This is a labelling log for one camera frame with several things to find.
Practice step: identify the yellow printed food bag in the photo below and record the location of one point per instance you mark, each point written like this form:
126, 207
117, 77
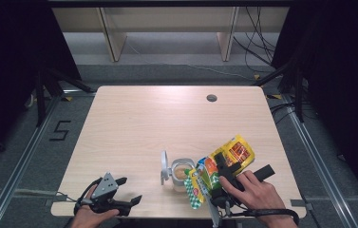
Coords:
241, 150

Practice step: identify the person's right hand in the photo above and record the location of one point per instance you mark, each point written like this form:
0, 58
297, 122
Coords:
259, 196

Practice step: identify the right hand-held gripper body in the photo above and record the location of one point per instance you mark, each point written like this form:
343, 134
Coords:
221, 198

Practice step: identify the light wooden shelf unit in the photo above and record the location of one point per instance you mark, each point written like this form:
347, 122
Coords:
170, 19

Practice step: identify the black metal stand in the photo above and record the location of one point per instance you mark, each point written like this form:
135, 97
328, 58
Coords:
45, 91
293, 82

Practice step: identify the clear jar with grey lid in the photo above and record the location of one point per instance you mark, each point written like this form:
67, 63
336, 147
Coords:
181, 164

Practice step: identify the metal floor rail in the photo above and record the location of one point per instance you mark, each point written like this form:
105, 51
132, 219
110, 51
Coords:
21, 161
319, 161

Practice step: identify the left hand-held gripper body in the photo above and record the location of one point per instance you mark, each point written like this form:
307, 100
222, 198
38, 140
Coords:
105, 186

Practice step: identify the black curtain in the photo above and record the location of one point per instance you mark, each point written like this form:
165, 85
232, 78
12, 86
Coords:
12, 63
341, 79

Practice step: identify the beige granules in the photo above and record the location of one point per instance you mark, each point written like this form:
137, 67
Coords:
179, 172

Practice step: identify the person's left hand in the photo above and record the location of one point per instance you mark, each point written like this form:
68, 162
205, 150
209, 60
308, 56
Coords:
86, 220

